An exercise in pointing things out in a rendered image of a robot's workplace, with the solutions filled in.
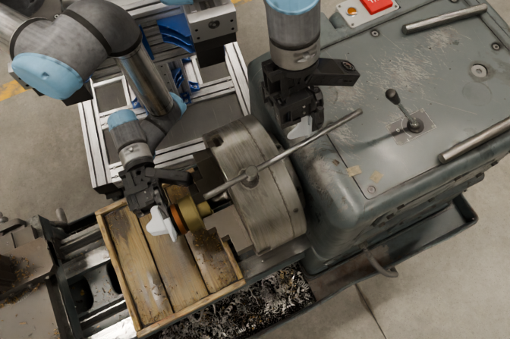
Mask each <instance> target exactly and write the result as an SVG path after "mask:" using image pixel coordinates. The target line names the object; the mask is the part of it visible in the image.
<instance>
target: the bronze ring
mask: <svg viewBox="0 0 510 339"><path fill-rule="evenodd" d="M167 211H168V215H169V217H170V219H171V221H172V224H173V226H174V228H175V230H176V232H177V233H178V235H179V236H181V235H184V234H187V232H188V231H190V232H191V233H193V232H195V231H197V230H199V229H201V228H204V229H205V228H206V226H205V224H204V223H203V218H205V217H207V216H210V215H212V214H213V211H212V209H211V208H210V206H209V203H208V201H207V200H206V201H204V202H201V203H199V204H197V205H195V203H194V201H193V198H192V196H191V194H190V193H188V195H187V196H185V197H183V198H180V199H178V200H177V204H171V205H170V206H168V207H167Z"/></svg>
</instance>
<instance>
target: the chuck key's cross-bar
mask: <svg viewBox="0 0 510 339"><path fill-rule="evenodd" d="M361 114H363V110H362V109H361V108H358V109H357V110H355V111H353V112H352V113H350V114H348V115H346V116H344V117H343V118H341V119H339V120H337V121H336V122H334V123H332V124H330V125H329V126H327V127H325V128H323V129H322V130H320V131H318V132H316V133H315V134H314V135H313V136H311V137H308V138H306V139H304V140H302V141H300V142H299V143H297V144H295V145H293V146H292V147H290V148H289V149H286V150H285V151H284V152H281V153H279V154H278V155H276V156H274V157H273V158H271V159H269V160H267V161H265V162H264V163H262V164H260V165H258V166H256V167H257V169H258V172H260V171H262V170H263V169H265V168H268V167H269V166H271V165H273V164H275V163H276V162H278V161H280V160H282V159H283V158H285V157H287V156H289V155H290V154H292V153H294V152H296V151H298V150H299V149H301V148H303V147H305V146H306V145H308V144H310V143H312V142H313V141H315V140H317V139H319V138H320V137H322V136H324V135H326V134H327V133H329V132H331V131H332V130H334V129H336V128H337V127H340V126H342V125H343V124H345V123H347V122H348V121H350V120H352V119H353V118H356V117H357V116H358V115H361ZM258 172H257V173H258ZM247 178H248V176H247V175H246V172H244V173H243V174H241V175H239V176H237V177H235V178H233V179H231V180H230V181H228V182H226V183H224V184H222V185H220V186H218V187H217V188H215V189H213V190H210V191H209V192H207V193H205V194H203V196H204V198H205V199H206V200H208V199H209V198H211V197H213V196H215V195H217V194H219V193H221V192H222V191H224V190H227V189H228V188H229V187H232V186H234V185H235V184H238V183H240V182H241V181H243V180H245V179H247Z"/></svg>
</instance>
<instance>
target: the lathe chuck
mask: <svg viewBox="0 0 510 339"><path fill-rule="evenodd" d="M213 137H219V138H220V139H221V141H222V145H221V146H219V147H215V146H214V147H212V148H211V151H212V154H213V156H214V159H215V160H216V164H217V165H218V168H219V171H220V173H221V175H222V178H223V180H224V182H225V183H226V182H228V181H230V180H231V179H233V178H235V177H237V176H239V175H241V174H243V172H244V171H246V169H247V167H248V166H249V165H255V166H258V165H260V164H262V163H264V162H265V159H264V157H263V156H262V154H261V152H260V150H259V148H258V147H257V145H256V143H255V142H254V140H253V138H252V136H251V135H250V134H249V132H248V131H247V129H246V127H245V126H244V125H243V124H242V123H241V122H240V121H238V120H235V121H232V122H230V123H228V124H226V125H223V126H221V127H219V128H216V129H215V130H212V131H210V132H208V133H205V134H203V136H202V138H203V142H204V145H205V147H206V148H209V146H208V143H207V142H209V141H210V140H211V139H212V138H213ZM228 191H229V194H230V196H231V198H232V200H231V201H230V202H229V203H230V205H233V204H234V205H235V208H236V209H237V211H238V214H239V215H240V217H241V220H242V221H243V224H244V226H245V228H246V230H247V232H248V234H249V236H250V238H251V240H252V242H253V244H254V246H255V248H256V249H255V248H253V251H254V252H255V253H256V254H257V255H258V256H261V255H263V254H264V253H267V252H269V251H270V250H273V249H275V248H276V247H278V246H281V245H282V244H284V243H287V242H288V241H290V240H293V237H294V233H293V228H292V225H291V220H290V218H289V215H288V211H287V209H286V207H285V203H284V201H283V198H282V195H281V193H280V192H279V189H278V187H277V184H276V182H275V180H274V178H273V176H272V173H271V171H270V170H269V167H268V168H265V169H263V170H262V171H260V172H258V173H257V182H256V183H255V184H254V185H252V186H247V185H245V184H244V183H243V182H242V181H241V182H240V183H238V184H235V185H234V186H232V187H229V188H228ZM265 247H269V248H268V249H267V250H264V251H262V252H260V253H257V252H259V251H261V250H262V249H263V248H265Z"/></svg>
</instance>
